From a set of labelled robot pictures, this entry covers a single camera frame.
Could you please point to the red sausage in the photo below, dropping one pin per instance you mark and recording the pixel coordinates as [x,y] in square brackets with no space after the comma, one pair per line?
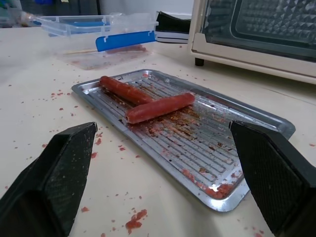
[159,108]
[126,90]

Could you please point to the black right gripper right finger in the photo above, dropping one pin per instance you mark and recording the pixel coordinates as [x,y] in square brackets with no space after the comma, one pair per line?
[276,177]

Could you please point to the clear plastic storage box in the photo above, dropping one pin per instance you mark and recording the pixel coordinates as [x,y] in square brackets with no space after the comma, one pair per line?
[103,44]

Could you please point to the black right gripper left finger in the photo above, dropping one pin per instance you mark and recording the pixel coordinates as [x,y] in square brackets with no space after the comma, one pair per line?
[53,177]

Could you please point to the clear plastic box lid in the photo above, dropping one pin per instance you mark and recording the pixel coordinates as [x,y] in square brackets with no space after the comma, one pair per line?
[81,23]

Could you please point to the blue box latch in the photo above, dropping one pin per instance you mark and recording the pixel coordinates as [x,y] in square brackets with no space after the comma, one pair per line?
[125,40]

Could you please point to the thin wooden stick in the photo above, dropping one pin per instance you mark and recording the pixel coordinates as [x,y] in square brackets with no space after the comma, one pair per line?
[80,51]

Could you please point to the cream toaster oven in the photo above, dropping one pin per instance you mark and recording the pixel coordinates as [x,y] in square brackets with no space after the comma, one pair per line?
[254,37]

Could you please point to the ribbed metal baking tray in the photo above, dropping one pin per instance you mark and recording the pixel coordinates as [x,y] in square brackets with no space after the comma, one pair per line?
[187,140]

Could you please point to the black and white box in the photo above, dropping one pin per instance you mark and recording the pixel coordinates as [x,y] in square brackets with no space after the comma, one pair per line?
[172,27]

